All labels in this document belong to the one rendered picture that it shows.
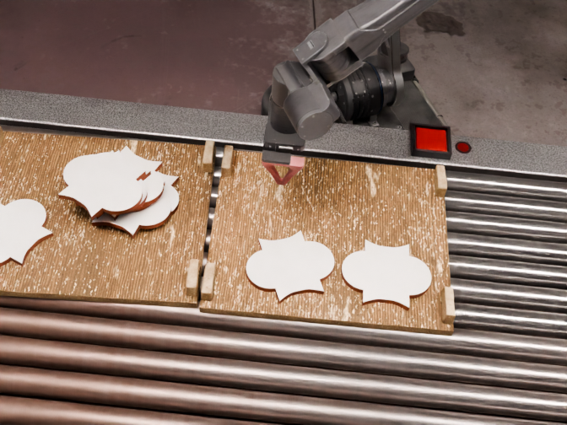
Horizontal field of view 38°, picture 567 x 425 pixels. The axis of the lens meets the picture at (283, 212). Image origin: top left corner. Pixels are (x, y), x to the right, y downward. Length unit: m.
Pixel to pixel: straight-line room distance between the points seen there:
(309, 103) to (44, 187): 0.53
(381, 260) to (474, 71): 1.96
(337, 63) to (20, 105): 0.70
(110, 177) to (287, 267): 0.33
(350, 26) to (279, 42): 2.01
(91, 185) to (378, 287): 0.50
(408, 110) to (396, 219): 1.25
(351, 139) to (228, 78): 1.52
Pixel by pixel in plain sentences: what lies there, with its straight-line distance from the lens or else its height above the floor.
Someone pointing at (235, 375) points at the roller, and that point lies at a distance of 1.29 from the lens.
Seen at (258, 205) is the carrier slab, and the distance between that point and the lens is 1.45.
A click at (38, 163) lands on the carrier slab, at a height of 0.94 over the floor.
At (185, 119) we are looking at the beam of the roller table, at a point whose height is 0.91.
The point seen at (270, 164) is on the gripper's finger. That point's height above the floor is 1.09.
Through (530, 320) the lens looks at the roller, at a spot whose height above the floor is 0.92.
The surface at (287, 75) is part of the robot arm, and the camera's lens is 1.26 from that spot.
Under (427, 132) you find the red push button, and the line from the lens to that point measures 1.63.
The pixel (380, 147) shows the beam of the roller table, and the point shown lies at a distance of 1.60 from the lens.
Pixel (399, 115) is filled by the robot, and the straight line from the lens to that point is 2.66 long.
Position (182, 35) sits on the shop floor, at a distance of 3.27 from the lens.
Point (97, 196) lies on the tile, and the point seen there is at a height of 1.00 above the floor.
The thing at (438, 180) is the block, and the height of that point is 0.96.
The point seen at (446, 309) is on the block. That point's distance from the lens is 1.34.
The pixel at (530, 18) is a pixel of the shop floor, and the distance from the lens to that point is 3.61.
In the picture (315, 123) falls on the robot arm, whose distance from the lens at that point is 1.22.
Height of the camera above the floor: 2.06
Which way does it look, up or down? 51 degrees down
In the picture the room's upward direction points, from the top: 6 degrees clockwise
